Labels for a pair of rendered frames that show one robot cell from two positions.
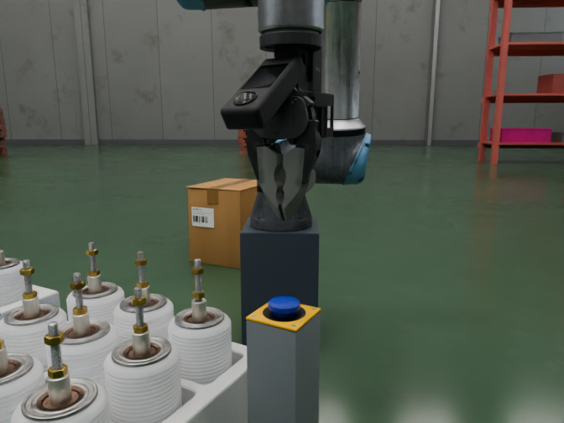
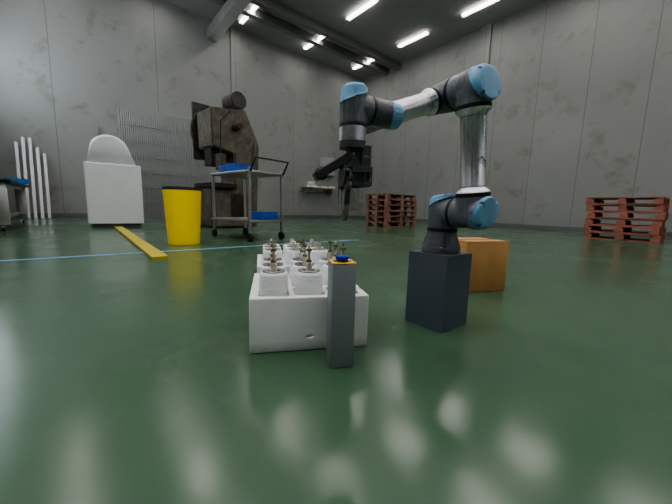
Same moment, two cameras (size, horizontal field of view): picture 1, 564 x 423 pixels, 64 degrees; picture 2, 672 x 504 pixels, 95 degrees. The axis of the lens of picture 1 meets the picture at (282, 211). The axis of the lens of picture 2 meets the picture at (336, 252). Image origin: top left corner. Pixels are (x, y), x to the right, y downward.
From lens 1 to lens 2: 67 cm
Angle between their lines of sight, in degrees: 48
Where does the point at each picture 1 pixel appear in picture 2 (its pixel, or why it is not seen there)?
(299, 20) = (344, 138)
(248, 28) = (622, 132)
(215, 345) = not seen: hidden behind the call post
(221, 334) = not seen: hidden behind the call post
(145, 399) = (300, 284)
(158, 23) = (532, 139)
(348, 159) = (468, 211)
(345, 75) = (469, 160)
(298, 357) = (334, 276)
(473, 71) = not seen: outside the picture
